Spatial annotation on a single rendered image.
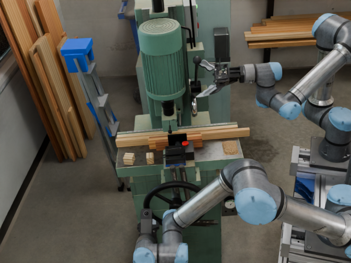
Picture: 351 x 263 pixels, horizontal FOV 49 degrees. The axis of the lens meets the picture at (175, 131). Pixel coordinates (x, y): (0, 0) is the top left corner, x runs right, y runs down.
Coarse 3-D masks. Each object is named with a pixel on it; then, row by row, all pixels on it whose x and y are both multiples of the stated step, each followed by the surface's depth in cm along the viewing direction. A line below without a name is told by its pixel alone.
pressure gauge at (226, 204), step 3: (225, 198) 190; (228, 198) 189; (231, 198) 189; (234, 198) 189; (225, 201) 189; (228, 201) 188; (231, 201) 189; (234, 201) 189; (225, 204) 190; (228, 204) 190; (231, 204) 190; (234, 204) 190; (228, 207) 191; (231, 207) 191; (234, 207) 191
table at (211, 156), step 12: (204, 144) 190; (216, 144) 189; (120, 156) 188; (144, 156) 186; (156, 156) 186; (204, 156) 183; (216, 156) 182; (228, 156) 182; (240, 156) 181; (120, 168) 181; (132, 168) 181; (144, 168) 182; (156, 168) 182; (204, 168) 183; (216, 168) 183
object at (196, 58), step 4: (196, 56) 153; (196, 60) 152; (200, 60) 152; (196, 64) 154; (196, 68) 162; (196, 72) 166; (196, 76) 172; (196, 80) 179; (192, 84) 188; (196, 84) 185; (200, 84) 189; (192, 88) 188; (196, 88) 188; (200, 88) 188; (192, 92) 190; (196, 92) 191
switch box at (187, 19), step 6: (186, 0) 186; (192, 0) 185; (186, 6) 180; (192, 6) 180; (186, 12) 182; (186, 18) 183; (186, 24) 185; (186, 30) 187; (186, 36) 189; (192, 36) 189
